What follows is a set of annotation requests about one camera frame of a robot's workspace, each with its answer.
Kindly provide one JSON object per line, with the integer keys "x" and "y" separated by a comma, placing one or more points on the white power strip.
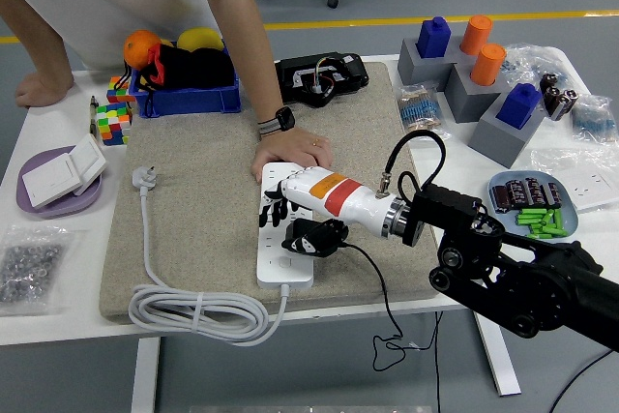
{"x": 285, "y": 270}

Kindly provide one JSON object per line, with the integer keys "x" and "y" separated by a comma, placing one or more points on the large colourful puzzle cube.
{"x": 113, "y": 125}

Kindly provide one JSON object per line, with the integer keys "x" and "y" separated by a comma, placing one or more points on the bundle of dark capacitors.
{"x": 561, "y": 98}

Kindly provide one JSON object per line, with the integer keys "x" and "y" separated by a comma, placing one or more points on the blue plastic bin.
{"x": 193, "y": 98}

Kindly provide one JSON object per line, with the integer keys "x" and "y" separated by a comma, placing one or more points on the white table leg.
{"x": 145, "y": 374}
{"x": 503, "y": 369}

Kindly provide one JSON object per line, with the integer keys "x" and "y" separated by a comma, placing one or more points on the large yellow lemon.
{"x": 198, "y": 38}

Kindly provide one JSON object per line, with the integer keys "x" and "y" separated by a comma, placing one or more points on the orange cylinder peg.
{"x": 476, "y": 36}
{"x": 487, "y": 65}

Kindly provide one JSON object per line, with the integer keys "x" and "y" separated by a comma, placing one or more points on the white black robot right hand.
{"x": 338, "y": 195}

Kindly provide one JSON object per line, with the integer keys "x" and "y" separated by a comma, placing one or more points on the purple tray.
{"x": 63, "y": 209}

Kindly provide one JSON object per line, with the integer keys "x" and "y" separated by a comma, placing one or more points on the orange fruit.
{"x": 138, "y": 48}

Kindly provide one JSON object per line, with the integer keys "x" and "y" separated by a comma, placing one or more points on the person's right forearm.
{"x": 38, "y": 36}

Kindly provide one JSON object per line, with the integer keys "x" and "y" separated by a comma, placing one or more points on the clear bag of taped resistors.
{"x": 420, "y": 110}

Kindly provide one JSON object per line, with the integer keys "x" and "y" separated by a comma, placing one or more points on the person's left forearm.
{"x": 256, "y": 65}

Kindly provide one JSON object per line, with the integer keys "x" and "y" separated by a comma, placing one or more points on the blue square peg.
{"x": 433, "y": 40}
{"x": 517, "y": 108}

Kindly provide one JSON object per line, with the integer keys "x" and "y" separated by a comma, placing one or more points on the dark cylindrical capacitor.
{"x": 500, "y": 195}
{"x": 554, "y": 193}
{"x": 536, "y": 189}
{"x": 516, "y": 190}

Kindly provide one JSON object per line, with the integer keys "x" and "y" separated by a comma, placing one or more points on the black wristwatch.
{"x": 285, "y": 118}

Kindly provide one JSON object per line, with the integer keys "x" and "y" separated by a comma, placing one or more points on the clear bag of metal nuts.
{"x": 29, "y": 268}

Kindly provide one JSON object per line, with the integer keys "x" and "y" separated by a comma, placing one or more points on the metal pen tool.
{"x": 93, "y": 115}

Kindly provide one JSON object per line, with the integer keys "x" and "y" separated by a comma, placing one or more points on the grey block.
{"x": 416, "y": 69}
{"x": 466, "y": 98}
{"x": 498, "y": 142}

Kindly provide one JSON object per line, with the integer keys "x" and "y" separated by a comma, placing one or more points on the crumpled clear plastic bag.
{"x": 532, "y": 57}

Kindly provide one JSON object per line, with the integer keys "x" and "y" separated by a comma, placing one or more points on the person's right hand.
{"x": 43, "y": 89}

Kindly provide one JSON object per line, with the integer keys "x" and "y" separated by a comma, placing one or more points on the light blue tray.
{"x": 572, "y": 219}

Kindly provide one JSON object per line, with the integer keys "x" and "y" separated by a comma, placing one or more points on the grey-brown mat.
{"x": 208, "y": 200}

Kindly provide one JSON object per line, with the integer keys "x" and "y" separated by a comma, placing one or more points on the heap of green batteries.
{"x": 546, "y": 222}

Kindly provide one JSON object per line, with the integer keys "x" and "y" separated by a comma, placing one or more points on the small colourful puzzle cube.
{"x": 116, "y": 89}

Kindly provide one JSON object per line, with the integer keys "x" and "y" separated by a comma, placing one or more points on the clear bag of blue resistors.
{"x": 595, "y": 120}

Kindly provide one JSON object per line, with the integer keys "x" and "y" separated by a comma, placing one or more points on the small yellow fruit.
{"x": 167, "y": 42}

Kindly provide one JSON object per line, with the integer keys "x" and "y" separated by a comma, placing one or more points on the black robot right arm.
{"x": 483, "y": 248}

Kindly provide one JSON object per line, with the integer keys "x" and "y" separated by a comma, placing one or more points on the person's left hand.
{"x": 295, "y": 149}

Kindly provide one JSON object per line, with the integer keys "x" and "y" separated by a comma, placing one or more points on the white socket panel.
{"x": 590, "y": 190}

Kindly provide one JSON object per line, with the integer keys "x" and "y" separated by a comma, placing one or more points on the white wall switch panel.
{"x": 48, "y": 181}
{"x": 89, "y": 156}

